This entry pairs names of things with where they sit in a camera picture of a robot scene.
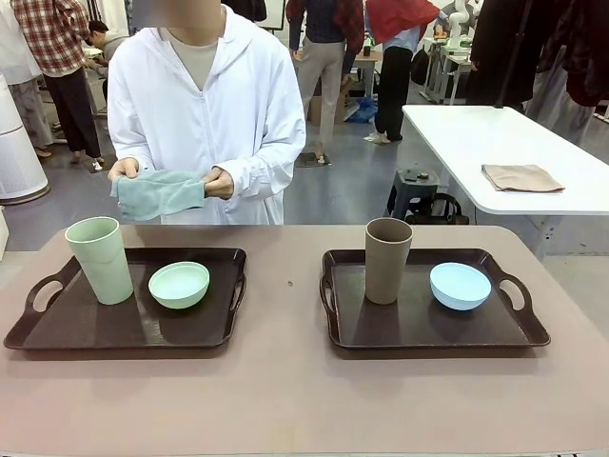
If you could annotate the person's left forearm white sleeve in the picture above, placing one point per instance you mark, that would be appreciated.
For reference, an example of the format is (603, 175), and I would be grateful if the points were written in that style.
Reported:
(266, 166)

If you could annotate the person's right hand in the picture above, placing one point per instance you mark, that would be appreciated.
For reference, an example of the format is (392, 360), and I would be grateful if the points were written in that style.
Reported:
(123, 169)

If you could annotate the teal cloth mat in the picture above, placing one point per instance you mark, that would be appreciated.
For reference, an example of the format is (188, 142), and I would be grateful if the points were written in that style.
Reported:
(157, 195)

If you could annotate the tall light green cup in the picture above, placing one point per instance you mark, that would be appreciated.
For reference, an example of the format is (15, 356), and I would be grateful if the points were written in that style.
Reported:
(100, 266)

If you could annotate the background desk with green top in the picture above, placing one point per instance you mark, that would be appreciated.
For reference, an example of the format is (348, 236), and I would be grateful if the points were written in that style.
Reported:
(449, 57)

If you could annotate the beige cloth mat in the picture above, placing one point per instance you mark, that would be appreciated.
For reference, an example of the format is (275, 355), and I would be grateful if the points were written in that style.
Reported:
(521, 178)

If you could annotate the light green bowl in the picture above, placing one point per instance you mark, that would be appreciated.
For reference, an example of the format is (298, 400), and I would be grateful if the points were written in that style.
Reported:
(178, 291)

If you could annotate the white table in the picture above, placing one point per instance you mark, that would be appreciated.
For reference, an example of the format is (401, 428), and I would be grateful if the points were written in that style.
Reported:
(499, 143)

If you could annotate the blue plastic bag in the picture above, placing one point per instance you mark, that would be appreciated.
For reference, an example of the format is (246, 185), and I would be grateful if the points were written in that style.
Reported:
(362, 110)

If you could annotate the light blue bowl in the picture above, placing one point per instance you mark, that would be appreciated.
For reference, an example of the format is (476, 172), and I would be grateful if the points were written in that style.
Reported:
(459, 292)

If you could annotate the person in red jacket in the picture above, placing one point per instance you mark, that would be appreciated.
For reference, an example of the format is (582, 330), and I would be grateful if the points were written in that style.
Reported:
(397, 71)

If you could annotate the person in black jacket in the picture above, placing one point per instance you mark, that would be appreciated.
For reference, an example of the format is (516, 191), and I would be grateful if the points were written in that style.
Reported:
(252, 9)

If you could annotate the person's left hand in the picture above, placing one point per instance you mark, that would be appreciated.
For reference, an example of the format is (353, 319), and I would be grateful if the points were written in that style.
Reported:
(221, 183)

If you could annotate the seated person in grey hoodie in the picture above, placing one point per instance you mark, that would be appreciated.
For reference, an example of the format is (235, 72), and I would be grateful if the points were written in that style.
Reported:
(111, 45)

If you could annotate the black bag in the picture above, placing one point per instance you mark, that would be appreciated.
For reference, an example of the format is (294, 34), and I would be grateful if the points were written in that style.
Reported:
(442, 212)

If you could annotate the person in red plaid shirt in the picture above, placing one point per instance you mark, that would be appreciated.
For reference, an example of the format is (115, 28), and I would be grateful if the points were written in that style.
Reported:
(52, 43)

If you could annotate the dark maroon hanging coat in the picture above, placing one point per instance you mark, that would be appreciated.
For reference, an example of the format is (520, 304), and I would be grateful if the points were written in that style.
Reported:
(585, 47)

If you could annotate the person's right forearm white sleeve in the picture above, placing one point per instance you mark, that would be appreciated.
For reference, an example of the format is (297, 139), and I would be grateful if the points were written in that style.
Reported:
(128, 143)

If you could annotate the white cylindrical appliance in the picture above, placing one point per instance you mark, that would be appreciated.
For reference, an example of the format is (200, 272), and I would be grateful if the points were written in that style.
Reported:
(19, 157)

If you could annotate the whiteboard easel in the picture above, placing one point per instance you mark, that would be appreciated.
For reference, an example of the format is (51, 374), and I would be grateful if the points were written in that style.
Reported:
(276, 14)

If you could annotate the person in white hooded jacket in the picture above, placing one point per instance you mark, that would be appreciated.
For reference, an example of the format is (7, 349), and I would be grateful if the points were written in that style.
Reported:
(200, 119)

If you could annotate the black stand pole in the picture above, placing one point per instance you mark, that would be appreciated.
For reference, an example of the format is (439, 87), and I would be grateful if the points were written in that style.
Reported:
(511, 57)

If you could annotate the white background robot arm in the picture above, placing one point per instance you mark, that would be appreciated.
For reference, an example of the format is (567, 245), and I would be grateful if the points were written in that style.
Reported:
(459, 19)

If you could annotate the grey plastic stool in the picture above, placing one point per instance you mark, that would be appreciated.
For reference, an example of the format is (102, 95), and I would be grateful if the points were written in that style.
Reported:
(414, 188)

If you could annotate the tall brown cup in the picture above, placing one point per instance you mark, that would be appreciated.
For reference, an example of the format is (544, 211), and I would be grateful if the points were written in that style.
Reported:
(387, 269)

